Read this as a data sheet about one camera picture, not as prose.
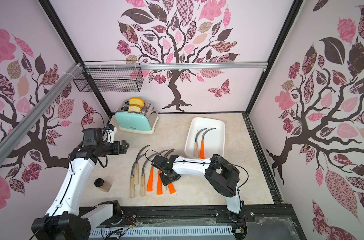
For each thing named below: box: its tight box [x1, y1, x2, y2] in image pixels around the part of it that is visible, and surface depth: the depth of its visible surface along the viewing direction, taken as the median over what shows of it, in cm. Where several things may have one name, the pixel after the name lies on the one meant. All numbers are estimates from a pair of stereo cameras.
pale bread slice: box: [128, 105, 142, 112], surface depth 100 cm
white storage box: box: [184, 117, 226, 159], surface depth 107 cm
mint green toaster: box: [115, 100, 159, 134], surface depth 102 cm
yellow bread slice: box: [128, 97, 145, 107], surface depth 102 cm
